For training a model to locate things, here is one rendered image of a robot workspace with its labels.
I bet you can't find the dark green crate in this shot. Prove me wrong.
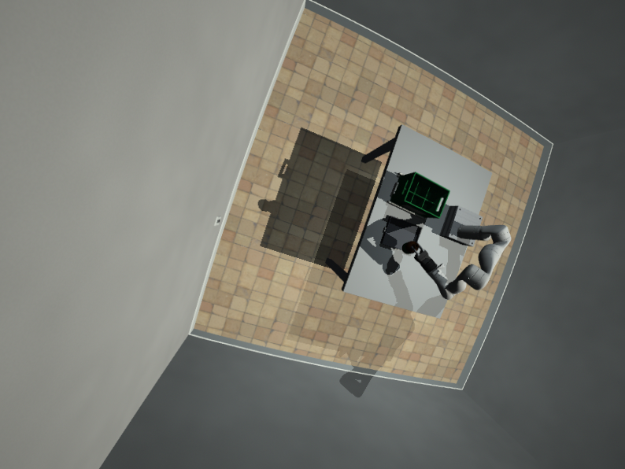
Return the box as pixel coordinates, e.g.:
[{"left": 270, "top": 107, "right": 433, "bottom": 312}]
[{"left": 390, "top": 172, "right": 450, "bottom": 219}]

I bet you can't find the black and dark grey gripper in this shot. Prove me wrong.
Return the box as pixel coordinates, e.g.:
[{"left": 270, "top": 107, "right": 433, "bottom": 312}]
[{"left": 411, "top": 242, "right": 445, "bottom": 279}]

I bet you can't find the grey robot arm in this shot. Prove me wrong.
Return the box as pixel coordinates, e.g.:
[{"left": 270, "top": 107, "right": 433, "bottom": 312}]
[{"left": 433, "top": 225, "right": 511, "bottom": 300}]

